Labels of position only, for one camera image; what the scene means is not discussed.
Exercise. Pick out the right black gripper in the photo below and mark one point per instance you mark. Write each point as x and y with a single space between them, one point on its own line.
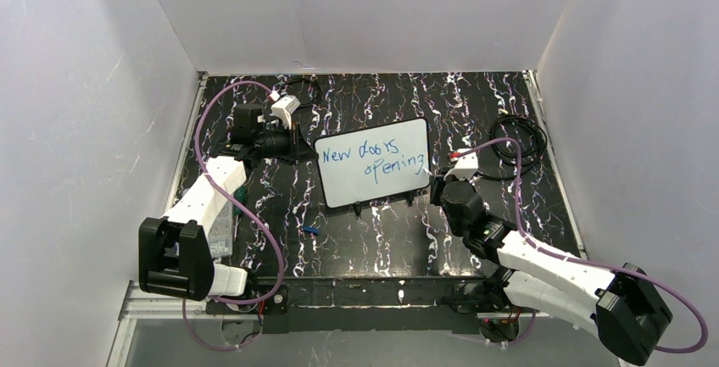
437 190

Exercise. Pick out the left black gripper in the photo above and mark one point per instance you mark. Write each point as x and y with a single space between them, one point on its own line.
292 143

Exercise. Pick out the blue marker cap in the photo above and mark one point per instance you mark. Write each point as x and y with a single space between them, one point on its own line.
310 230

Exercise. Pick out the white whiteboard black frame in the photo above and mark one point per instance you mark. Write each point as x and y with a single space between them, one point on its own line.
381 161

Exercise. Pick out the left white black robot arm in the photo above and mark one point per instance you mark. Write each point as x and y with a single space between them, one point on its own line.
174 251

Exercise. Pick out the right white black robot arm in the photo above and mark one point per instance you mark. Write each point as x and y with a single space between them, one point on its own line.
620 307

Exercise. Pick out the clear plastic parts box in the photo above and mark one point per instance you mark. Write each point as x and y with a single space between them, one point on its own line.
220 236

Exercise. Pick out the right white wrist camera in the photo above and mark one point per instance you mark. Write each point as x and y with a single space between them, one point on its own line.
464 165

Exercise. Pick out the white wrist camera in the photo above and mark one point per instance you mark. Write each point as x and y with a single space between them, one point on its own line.
464 165
283 107

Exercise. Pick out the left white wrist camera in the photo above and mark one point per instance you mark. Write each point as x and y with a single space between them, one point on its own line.
283 107

